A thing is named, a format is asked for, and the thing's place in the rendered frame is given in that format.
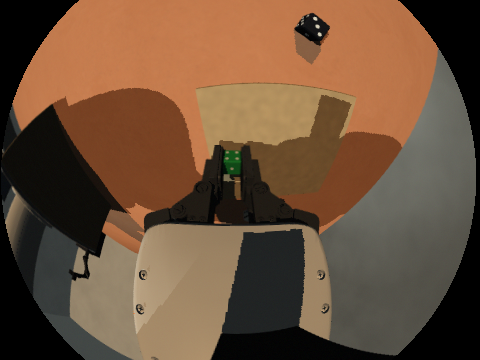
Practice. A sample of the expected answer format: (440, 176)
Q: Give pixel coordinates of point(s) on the green die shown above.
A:
(231, 162)

